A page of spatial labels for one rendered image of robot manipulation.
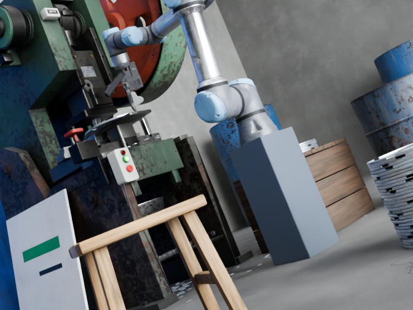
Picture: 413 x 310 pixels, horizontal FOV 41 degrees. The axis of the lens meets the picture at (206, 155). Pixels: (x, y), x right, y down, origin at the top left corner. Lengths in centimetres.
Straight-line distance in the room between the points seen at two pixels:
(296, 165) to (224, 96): 36
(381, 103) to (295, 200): 64
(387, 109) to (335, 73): 314
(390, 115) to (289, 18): 345
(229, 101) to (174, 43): 86
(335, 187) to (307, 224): 45
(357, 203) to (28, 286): 151
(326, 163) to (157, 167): 73
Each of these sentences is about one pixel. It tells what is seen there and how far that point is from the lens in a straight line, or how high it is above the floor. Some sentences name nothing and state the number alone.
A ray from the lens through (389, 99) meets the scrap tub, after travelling 238.
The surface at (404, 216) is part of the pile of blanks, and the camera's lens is 149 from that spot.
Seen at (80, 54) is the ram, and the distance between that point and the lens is 264.
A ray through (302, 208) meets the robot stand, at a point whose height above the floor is 16.
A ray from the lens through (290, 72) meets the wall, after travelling 571.
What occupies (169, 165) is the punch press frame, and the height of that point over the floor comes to 53.
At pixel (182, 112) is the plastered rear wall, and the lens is 493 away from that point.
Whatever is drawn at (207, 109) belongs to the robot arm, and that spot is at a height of 61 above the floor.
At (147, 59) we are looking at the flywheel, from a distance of 280.
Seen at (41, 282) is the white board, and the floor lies 26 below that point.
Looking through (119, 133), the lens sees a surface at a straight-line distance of 244.
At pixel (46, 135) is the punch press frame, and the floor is 87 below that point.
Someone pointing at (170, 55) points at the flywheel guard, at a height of 104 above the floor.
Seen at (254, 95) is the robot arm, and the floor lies 61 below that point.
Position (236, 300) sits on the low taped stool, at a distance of 145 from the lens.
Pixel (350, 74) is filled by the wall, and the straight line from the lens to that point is 544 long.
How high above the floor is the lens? 30
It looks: 5 degrees up
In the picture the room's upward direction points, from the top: 22 degrees counter-clockwise
